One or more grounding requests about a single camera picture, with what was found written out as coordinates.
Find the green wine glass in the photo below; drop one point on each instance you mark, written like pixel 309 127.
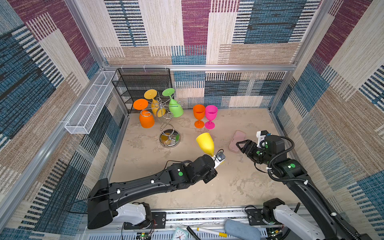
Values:
pixel 174 107

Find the teal alarm clock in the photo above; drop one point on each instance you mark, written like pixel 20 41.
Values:
pixel 180 234

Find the orange wine glass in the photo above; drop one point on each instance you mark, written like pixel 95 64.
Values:
pixel 146 118
pixel 199 114

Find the black pen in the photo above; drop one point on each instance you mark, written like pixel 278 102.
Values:
pixel 193 234

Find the yellow white marker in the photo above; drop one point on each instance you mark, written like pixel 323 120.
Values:
pixel 212 232

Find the orange back wine glass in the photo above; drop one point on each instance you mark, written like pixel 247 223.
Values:
pixel 146 118

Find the amber yellow wine glass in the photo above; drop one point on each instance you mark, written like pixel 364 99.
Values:
pixel 156 107

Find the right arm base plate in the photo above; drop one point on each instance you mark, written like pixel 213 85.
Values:
pixel 255 217

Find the orange front wine glass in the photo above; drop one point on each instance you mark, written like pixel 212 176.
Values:
pixel 199 114

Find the pink wine glass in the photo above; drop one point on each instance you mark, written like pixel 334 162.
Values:
pixel 211 112

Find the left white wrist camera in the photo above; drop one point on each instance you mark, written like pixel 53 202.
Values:
pixel 219 158

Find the blue grey cloth pouch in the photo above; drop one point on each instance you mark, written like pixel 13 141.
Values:
pixel 242 231

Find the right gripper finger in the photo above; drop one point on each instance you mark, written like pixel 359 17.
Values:
pixel 244 142
pixel 242 147

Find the white mesh wall basket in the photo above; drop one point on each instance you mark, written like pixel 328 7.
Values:
pixel 87 112

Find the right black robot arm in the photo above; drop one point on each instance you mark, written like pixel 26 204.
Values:
pixel 330 225

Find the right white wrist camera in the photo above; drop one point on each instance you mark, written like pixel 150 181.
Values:
pixel 261 138

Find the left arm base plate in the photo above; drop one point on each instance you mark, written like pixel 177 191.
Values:
pixel 158 219

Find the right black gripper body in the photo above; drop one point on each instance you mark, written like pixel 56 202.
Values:
pixel 253 148

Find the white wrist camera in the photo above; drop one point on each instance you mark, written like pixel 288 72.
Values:
pixel 219 158
pixel 261 138

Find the pink glasses case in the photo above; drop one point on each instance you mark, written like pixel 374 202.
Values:
pixel 239 136

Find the black wire shelf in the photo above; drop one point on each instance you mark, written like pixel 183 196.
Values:
pixel 132 83

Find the chrome wine glass rack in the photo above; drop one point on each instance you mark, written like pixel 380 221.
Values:
pixel 169 137

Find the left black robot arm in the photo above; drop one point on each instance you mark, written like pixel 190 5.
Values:
pixel 113 202

